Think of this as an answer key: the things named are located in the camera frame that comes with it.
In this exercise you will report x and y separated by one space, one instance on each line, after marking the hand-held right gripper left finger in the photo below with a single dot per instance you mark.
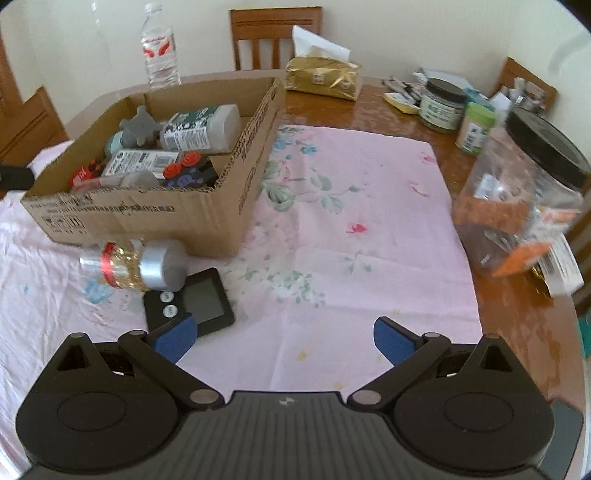
178 339

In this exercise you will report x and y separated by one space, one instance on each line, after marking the silver capped spice jar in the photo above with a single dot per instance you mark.
157 265

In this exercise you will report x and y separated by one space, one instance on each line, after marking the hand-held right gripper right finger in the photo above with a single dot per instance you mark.
392 344

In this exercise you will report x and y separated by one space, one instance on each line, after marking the white labelled packet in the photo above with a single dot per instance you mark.
561 267

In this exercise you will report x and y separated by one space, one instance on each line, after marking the pink floral tablecloth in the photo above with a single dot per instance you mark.
346 207

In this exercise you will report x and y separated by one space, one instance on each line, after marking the gold tissue box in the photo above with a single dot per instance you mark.
323 76

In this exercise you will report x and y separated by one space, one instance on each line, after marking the black toy train car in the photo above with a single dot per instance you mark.
194 175

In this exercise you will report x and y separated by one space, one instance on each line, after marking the wooden chair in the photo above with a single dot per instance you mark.
277 23
512 71
32 124

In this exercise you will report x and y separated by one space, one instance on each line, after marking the cardboard box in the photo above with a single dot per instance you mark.
138 217

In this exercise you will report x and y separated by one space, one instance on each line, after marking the clear water bottle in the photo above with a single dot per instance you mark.
159 60

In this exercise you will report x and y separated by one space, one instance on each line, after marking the green lidded jar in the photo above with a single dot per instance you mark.
473 131

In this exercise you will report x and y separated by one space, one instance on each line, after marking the bundle of pens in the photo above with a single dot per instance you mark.
404 87

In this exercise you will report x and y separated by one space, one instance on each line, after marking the teal object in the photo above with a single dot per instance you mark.
584 337

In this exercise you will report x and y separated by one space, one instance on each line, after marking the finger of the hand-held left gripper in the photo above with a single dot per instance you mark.
16 178

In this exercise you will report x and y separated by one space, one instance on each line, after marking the large black lidded clear jar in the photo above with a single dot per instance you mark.
517 194

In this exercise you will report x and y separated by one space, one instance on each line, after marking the white plastic bottle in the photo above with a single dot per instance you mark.
203 127

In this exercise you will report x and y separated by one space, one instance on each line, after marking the white papers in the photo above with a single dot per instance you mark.
445 76

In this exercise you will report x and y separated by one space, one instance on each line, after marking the yellow dish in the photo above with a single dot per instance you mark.
401 107

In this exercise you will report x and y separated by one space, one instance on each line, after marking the white labelled box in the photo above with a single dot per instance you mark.
138 161

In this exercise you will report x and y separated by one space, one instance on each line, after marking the dark lidded glass jar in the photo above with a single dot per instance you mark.
441 110

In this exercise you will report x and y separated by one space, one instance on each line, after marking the black digital scale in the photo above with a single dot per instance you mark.
207 300

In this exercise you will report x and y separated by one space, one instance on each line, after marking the grey toy figure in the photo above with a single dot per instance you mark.
138 127

